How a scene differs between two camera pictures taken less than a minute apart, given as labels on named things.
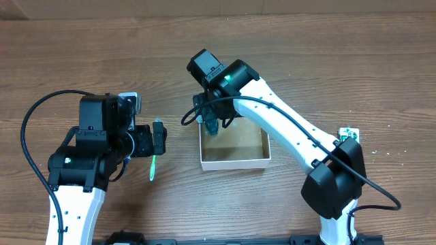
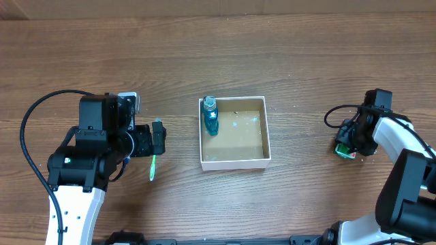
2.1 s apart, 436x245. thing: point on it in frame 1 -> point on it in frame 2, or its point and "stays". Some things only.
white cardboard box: [242, 145] stays
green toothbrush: [153, 161] stays
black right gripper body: [208, 113] -> [345, 138]
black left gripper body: [159, 137] stays
